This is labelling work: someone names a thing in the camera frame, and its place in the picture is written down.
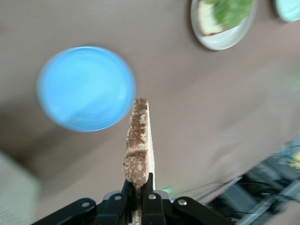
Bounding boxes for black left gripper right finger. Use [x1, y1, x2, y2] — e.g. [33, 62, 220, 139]
[140, 172, 228, 225]

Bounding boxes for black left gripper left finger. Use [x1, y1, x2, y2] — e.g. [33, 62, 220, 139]
[30, 179, 137, 225]

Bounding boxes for toasted bread slice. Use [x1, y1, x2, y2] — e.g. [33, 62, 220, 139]
[198, 0, 229, 36]
[122, 97, 157, 225]

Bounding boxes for green lettuce leaf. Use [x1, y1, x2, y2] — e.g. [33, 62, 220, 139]
[210, 0, 255, 25]

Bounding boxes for blue plate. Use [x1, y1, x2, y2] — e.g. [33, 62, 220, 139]
[36, 46, 137, 133]

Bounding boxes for beige plate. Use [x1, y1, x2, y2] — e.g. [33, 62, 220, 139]
[190, 0, 258, 51]

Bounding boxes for pale green plate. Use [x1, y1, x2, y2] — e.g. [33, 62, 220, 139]
[273, 0, 300, 23]

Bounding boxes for beige chrome toaster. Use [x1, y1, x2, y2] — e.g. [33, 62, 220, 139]
[0, 151, 40, 225]

